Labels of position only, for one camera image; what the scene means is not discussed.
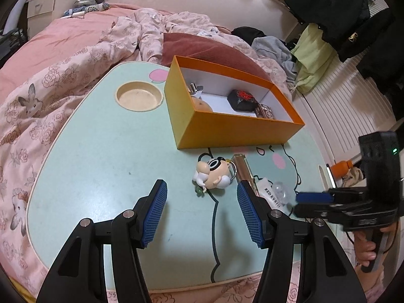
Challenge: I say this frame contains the orange bottle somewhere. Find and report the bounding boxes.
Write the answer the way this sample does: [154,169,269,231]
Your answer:
[330,160,353,177]

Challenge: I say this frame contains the black hanging coat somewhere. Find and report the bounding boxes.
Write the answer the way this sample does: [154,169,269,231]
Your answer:
[284,0,404,79]

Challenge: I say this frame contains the white rolled mat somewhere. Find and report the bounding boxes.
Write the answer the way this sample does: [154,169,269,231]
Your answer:
[6,0,25,33]

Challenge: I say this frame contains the small dark patterned box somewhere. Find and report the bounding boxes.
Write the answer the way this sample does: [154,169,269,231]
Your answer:
[255,103,276,120]

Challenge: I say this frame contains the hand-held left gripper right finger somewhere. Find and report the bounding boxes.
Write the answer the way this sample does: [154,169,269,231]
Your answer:
[237,180,368,303]

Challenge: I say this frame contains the black garment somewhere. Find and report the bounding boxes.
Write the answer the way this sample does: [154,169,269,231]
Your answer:
[232,27,267,43]

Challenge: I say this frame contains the yellow cloth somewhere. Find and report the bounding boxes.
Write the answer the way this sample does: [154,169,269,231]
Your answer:
[8,273,37,302]

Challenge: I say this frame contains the cartoon figure keychain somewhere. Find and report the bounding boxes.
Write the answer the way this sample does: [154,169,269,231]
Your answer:
[192,157,239,196]

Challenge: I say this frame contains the beige cloth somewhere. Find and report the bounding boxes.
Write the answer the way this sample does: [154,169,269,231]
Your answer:
[342,167,363,188]

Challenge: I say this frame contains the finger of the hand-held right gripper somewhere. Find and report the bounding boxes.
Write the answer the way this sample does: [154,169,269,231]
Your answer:
[296,188,370,204]
[293,203,348,220]

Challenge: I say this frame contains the gold lipstick tube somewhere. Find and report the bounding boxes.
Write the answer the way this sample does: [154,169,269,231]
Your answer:
[233,154,257,190]

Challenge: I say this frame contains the light green garment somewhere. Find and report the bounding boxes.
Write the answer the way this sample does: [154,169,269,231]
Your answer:
[290,23,340,93]

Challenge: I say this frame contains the white drawer cabinet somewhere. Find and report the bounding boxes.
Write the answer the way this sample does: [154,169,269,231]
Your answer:
[27,0,57,38]

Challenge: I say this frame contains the person's right hand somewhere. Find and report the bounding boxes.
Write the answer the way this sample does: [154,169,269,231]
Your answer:
[353,231,377,267]

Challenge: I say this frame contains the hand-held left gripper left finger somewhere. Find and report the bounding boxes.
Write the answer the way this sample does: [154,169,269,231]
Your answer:
[36,179,168,303]

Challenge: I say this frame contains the clear crystal stone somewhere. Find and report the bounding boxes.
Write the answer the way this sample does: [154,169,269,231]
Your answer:
[273,181,292,204]

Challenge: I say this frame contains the grey-blue garment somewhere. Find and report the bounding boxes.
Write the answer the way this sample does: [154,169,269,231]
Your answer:
[251,36,299,86]

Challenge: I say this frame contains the black bag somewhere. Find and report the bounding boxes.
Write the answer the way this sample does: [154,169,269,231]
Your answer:
[0,28,26,46]

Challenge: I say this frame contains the blue patterned cloth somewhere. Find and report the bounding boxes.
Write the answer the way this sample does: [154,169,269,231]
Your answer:
[63,0,110,18]

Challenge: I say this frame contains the orange cardboard box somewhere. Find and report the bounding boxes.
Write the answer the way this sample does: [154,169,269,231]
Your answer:
[166,55,306,150]

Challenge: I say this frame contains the white Red Eye tube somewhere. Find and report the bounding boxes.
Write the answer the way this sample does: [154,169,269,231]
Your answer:
[255,178,285,210]

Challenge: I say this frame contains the maroon pillow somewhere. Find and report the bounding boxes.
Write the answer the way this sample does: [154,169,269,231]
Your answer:
[162,32,275,84]

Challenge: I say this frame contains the pink floral duvet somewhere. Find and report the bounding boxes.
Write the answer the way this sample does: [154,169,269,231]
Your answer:
[0,8,294,303]

